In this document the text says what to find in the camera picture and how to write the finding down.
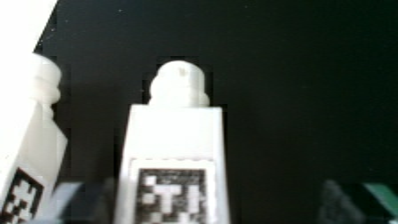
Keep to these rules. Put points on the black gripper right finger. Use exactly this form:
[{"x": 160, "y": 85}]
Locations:
[{"x": 358, "y": 203}]

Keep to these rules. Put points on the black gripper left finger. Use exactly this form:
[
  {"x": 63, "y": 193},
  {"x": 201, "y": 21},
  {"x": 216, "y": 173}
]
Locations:
[{"x": 81, "y": 204}]

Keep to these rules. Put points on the white table leg with tag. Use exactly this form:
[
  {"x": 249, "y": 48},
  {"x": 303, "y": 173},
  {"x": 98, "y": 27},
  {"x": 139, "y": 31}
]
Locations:
[{"x": 173, "y": 183}]

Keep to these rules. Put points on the white table leg far-right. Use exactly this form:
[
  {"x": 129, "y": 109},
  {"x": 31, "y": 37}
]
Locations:
[{"x": 33, "y": 141}]

